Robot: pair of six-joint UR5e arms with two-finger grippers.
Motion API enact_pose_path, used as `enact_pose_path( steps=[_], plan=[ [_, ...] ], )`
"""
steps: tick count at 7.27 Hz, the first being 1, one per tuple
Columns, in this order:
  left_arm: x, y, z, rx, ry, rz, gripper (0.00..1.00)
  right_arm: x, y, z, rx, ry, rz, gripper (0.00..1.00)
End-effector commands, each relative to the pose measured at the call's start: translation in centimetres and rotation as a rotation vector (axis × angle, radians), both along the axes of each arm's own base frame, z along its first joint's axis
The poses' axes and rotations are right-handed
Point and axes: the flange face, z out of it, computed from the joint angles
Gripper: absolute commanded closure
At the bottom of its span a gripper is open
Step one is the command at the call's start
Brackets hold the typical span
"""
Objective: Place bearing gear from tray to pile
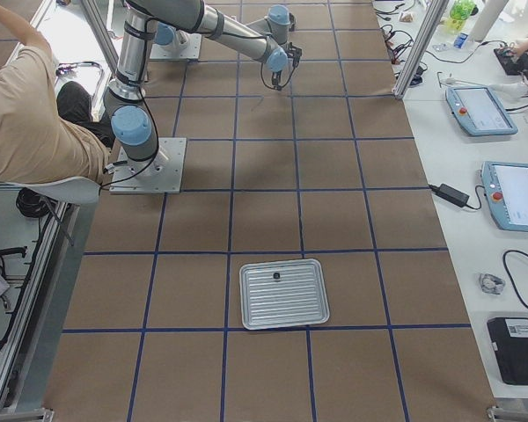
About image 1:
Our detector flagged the green bottle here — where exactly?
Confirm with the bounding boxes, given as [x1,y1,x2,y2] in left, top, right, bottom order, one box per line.
[445,0,476,33]

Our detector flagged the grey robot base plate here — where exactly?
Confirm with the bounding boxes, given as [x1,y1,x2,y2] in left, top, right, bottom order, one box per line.
[108,137,187,194]

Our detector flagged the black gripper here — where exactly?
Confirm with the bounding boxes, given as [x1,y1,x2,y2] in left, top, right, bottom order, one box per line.
[271,70,283,91]

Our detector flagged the teach pendant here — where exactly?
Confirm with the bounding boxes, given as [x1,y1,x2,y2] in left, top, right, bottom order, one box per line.
[445,86,518,136]
[480,161,528,232]

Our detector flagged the far teach pendant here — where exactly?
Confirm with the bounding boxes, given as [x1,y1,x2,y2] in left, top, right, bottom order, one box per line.
[445,86,518,136]

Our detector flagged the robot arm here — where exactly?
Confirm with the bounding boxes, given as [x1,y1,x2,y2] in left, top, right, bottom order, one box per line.
[143,1,302,91]
[104,1,158,162]

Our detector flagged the black power adapter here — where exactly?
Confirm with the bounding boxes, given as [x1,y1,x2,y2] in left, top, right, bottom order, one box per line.
[429,184,469,207]

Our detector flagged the roll of tape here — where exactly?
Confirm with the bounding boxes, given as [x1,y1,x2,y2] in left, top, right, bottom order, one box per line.
[479,273,506,295]

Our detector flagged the silver ribbed metal tray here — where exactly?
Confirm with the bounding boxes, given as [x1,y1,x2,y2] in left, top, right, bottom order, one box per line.
[239,258,330,331]

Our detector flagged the aluminium frame post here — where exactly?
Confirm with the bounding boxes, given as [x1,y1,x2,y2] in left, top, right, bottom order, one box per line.
[393,0,448,99]

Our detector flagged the near teach pendant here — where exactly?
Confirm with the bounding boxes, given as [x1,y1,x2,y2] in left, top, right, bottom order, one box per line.
[480,161,528,232]

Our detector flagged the black laptop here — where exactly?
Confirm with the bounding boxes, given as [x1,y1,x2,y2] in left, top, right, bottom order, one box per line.
[487,317,528,386]

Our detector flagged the person in beige shirt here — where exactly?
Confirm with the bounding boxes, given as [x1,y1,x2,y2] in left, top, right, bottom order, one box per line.
[0,5,115,184]

